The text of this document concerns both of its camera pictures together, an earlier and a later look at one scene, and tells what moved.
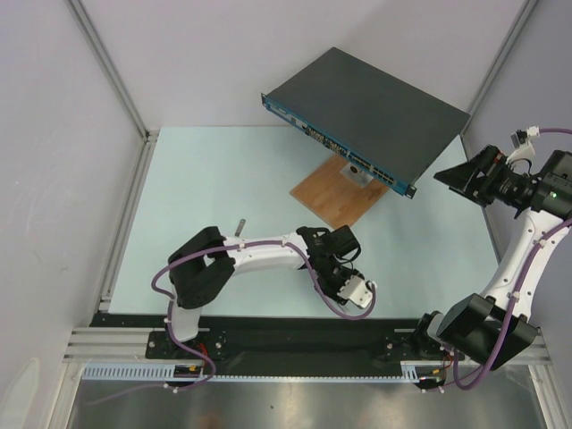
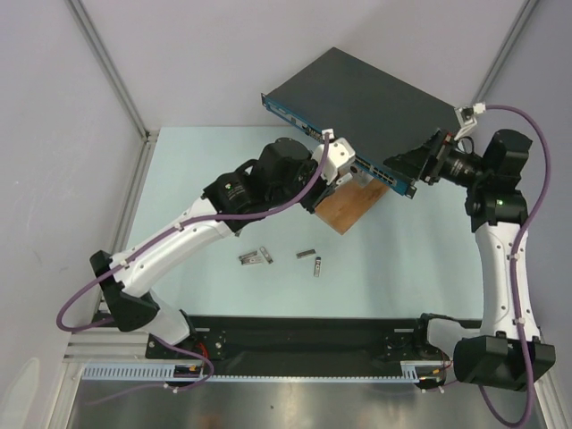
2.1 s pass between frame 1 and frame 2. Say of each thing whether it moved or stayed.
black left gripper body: moved
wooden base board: stayed
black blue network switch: stayed
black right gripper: moved
